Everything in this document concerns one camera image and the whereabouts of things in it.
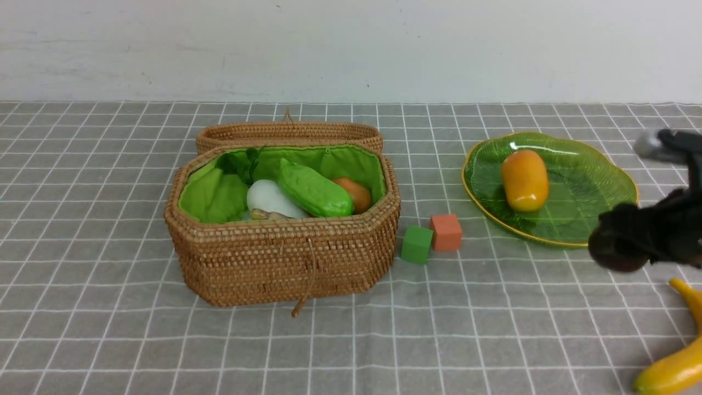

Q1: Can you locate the woven rattan basket lid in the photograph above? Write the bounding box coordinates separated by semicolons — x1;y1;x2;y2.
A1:
195;112;384;154

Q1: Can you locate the white radish with leaves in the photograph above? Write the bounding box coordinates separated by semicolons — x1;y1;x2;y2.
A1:
218;147;309;218

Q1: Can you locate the brown potato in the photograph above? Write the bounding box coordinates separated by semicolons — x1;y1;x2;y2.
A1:
332;177;373;215

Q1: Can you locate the orange yellow mango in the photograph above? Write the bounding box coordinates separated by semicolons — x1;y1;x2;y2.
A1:
501;149;550;213

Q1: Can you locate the yellow banana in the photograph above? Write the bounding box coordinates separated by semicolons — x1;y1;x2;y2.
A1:
633;278;701;394

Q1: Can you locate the green foam cube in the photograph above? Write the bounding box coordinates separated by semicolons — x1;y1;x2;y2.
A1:
399;225;434;265

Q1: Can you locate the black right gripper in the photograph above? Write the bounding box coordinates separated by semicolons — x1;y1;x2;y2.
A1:
595;188;700;268

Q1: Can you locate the woven rattan basket green lining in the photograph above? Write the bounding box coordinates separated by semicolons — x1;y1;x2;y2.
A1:
165;140;401;313

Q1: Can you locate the orange foam cube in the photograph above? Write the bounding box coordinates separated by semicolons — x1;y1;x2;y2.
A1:
429;213;463;251

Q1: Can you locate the green glass leaf plate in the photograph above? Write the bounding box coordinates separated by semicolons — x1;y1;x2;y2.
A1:
461;132;639;249

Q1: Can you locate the dark purple eggplant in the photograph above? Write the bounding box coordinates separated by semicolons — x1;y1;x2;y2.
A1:
249;209;291;221

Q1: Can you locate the dark purple passion fruit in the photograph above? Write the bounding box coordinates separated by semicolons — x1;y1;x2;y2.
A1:
587;229;650;273

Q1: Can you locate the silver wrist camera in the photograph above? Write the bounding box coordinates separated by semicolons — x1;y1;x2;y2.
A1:
633;130;675;162

